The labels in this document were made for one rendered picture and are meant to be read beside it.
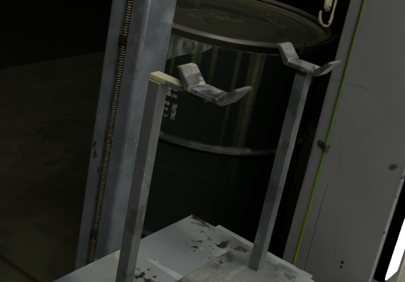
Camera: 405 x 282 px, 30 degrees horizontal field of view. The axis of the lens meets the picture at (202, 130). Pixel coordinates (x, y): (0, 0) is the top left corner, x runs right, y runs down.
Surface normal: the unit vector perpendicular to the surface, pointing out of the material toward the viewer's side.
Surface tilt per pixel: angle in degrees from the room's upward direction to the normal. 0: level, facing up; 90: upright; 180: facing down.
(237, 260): 0
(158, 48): 90
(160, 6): 90
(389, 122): 90
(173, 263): 0
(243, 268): 0
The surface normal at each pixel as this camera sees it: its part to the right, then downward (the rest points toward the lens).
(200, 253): 0.18, -0.91
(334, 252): -0.60, 0.21
